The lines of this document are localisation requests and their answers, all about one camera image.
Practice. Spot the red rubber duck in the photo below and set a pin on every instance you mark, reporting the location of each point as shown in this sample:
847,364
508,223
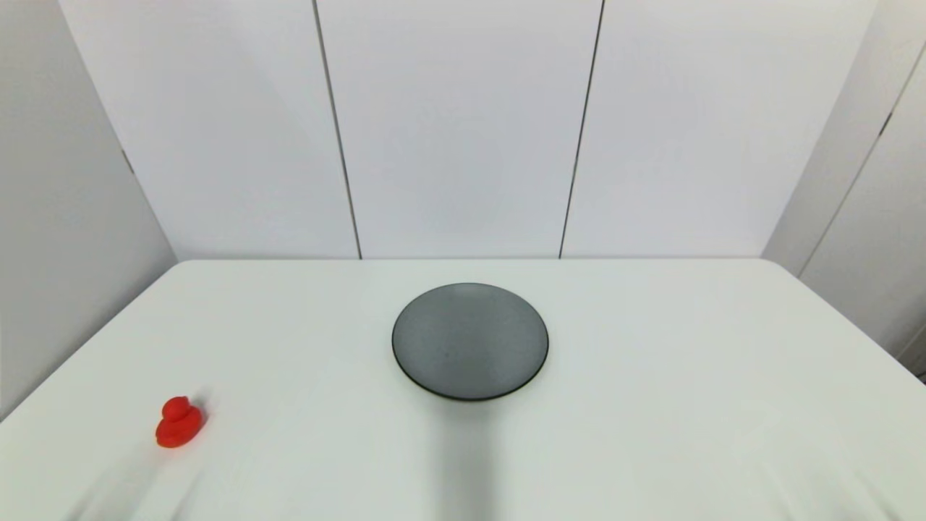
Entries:
177,427

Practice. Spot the round dark grey plate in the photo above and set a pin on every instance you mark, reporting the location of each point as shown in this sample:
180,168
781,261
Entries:
470,341

